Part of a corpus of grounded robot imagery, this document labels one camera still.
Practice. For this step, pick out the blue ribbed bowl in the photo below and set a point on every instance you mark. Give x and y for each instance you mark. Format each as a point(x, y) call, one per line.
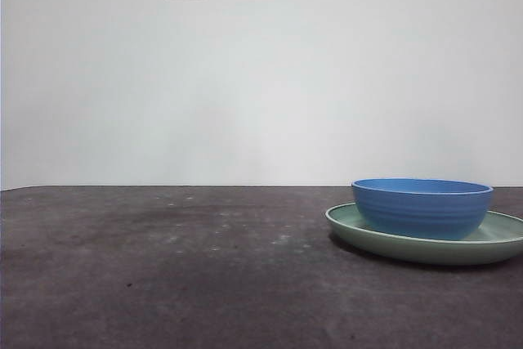
point(421, 214)

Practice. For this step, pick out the green shallow plate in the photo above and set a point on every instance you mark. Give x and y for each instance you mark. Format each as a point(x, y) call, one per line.
point(408, 253)

